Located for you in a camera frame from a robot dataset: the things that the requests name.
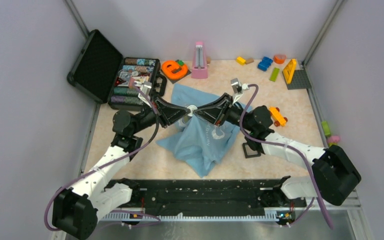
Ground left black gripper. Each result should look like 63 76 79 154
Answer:
131 94 191 135

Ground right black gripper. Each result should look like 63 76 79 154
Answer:
193 93 255 132

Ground light blue t-shirt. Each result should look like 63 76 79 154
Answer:
156 84 240 178

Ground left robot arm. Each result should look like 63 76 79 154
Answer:
51 96 193 240

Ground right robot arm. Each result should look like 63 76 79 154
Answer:
189 93 362 208

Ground pink metronome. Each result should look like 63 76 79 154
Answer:
191 41 209 80

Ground orange letter e toy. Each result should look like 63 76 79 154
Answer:
161 60 189 81

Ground yellow small toy brick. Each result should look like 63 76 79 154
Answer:
236 56 247 66

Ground brown small block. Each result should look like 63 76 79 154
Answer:
245 58 255 65

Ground orange toy car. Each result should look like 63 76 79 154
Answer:
268 106 288 127

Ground blue toy brick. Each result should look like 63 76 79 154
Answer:
257 56 273 72

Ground green toy brick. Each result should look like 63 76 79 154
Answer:
269 67 280 82

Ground orange small cup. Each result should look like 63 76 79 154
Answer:
273 54 287 65

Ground yellow triangular toy block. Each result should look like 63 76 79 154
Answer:
282 58 297 85

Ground black poker chip case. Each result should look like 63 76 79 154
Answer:
66 29 167 112

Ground grey building baseplate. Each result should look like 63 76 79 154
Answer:
286 69 312 90

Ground green pink toy pieces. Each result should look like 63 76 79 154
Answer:
321 121 341 147

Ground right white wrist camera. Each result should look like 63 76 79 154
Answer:
230 78 249 104

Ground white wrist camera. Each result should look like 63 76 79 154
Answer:
230 78 249 104
138 81 152 107

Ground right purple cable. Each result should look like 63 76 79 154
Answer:
238 83 335 230

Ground purple cable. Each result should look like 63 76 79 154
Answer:
238 83 335 230
43 85 162 232

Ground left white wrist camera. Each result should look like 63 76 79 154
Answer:
138 81 152 107

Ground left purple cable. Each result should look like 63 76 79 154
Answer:
43 85 162 232

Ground lower black square frame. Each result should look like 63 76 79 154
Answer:
242 142 262 159

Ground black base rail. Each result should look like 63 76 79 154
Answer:
105 178 307 217

